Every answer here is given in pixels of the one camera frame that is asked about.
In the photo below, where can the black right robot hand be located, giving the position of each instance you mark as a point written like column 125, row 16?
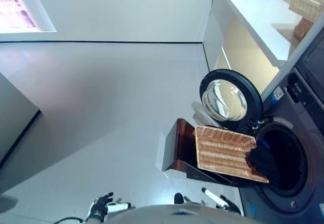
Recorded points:
column 215, row 197

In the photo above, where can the glossy brown stool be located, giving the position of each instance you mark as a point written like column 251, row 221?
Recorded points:
column 177, row 148

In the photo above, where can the grey cabinet with black edge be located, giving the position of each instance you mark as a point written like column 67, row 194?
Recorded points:
column 12, row 122

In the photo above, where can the grey stacked dryer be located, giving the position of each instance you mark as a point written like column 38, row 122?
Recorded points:
column 316, row 56

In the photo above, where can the dark grey washing machine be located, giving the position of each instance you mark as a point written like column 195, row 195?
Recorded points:
column 303, row 137

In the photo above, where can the black garment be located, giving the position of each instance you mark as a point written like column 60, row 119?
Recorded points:
column 263, row 160

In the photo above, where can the rectangular wicker laundry basket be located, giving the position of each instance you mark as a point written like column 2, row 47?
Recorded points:
column 222, row 153

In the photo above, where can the white counter table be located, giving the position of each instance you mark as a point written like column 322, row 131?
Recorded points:
column 253, row 11

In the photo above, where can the round glass washer door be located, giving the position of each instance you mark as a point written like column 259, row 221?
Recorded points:
column 227, row 102

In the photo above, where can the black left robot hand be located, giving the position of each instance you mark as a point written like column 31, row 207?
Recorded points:
column 100, row 205

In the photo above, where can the white appliance enclosure panel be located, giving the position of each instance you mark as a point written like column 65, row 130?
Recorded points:
column 296, row 56

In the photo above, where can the brown wicker box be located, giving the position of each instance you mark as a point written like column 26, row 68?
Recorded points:
column 302, row 29

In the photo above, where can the pale wicker storage basket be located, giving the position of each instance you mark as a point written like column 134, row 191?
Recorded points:
column 307, row 3

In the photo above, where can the silver robot torso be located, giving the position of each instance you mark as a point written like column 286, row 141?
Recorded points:
column 172, row 215

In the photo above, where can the bright window with frame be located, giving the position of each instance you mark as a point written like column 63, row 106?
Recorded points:
column 15, row 8

